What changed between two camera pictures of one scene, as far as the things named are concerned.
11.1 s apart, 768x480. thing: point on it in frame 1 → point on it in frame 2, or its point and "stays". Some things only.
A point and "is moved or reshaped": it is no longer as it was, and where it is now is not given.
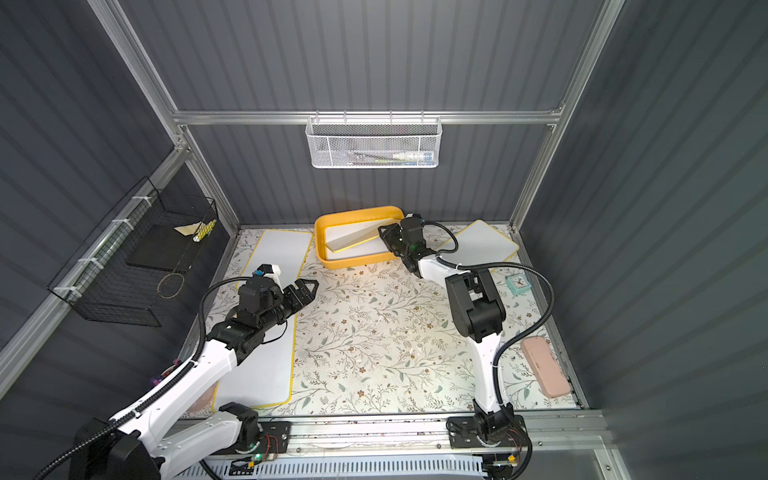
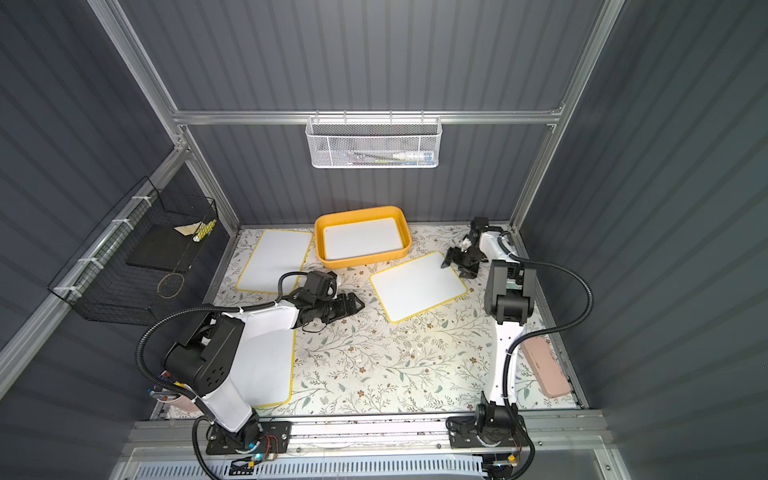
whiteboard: x=266 y=375 stays
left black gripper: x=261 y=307 → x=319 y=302
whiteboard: x=283 y=248 stays
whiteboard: x=478 y=243 is moved or reshaped
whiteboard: x=341 y=237 is moved or reshaped
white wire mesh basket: x=374 y=142 stays
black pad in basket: x=164 y=247 stays
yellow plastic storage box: x=343 y=238 stays
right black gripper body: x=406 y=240 → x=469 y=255
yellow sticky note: x=188 y=229 stays
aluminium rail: x=551 y=434 stays
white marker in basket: x=410 y=156 stays
